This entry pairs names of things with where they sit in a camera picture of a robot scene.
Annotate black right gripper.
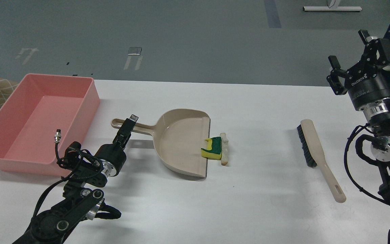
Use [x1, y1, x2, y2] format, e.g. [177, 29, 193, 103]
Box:
[326, 29, 390, 117]

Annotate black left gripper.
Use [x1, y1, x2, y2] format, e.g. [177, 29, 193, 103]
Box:
[95, 115, 139, 177]

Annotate beige plastic dustpan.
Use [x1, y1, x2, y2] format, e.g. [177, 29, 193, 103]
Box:
[111, 108, 211, 179]

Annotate yellow green sponge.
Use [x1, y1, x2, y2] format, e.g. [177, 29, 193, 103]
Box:
[200, 137, 222, 160]

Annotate beige hand brush black bristles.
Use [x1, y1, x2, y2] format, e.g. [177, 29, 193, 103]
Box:
[297, 119, 346, 203]

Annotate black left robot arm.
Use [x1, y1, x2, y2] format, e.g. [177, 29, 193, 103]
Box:
[14, 115, 138, 244]

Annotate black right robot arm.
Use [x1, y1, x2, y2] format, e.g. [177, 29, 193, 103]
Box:
[326, 29, 390, 206]

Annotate pink plastic bin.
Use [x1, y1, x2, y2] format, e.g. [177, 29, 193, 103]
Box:
[0, 74, 100, 176]

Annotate silver floor outlet plate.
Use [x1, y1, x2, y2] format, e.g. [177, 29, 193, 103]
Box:
[127, 47, 142, 56]

